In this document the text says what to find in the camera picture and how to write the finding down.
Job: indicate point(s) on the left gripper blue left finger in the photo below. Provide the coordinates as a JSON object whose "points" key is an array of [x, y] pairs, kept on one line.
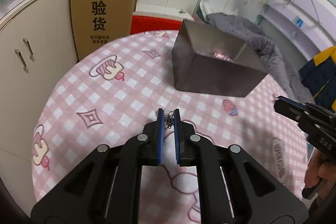
{"points": [[105, 186]]}

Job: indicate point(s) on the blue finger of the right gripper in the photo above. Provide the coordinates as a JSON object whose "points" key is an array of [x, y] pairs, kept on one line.
{"points": [[291, 102], [289, 111]]}

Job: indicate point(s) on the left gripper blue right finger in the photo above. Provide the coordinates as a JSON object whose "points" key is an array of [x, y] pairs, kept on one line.
{"points": [[233, 187]]}

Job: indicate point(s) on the person's right hand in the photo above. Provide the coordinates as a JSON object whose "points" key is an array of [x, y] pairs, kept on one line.
{"points": [[316, 170]]}

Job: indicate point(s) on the navy and yellow jacket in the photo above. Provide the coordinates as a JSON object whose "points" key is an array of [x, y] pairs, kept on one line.
{"points": [[318, 75]]}

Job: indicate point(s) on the grey duvet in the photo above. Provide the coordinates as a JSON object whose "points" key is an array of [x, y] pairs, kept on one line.
{"points": [[278, 66]]}

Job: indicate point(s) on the grey metal rectangular box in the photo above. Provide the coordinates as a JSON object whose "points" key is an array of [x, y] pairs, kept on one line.
{"points": [[208, 61]]}

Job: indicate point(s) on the pink checkered cartoon tablecloth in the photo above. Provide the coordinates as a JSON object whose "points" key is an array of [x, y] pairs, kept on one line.
{"points": [[118, 143]]}

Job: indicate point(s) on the red storage bench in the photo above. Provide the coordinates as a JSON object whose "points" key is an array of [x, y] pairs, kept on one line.
{"points": [[156, 18]]}

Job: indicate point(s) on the tall brown cardboard box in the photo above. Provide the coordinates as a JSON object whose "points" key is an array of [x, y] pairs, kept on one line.
{"points": [[97, 22]]}

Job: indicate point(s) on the beige cabinet with handles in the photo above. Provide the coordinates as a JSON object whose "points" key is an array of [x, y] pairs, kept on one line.
{"points": [[37, 50]]}

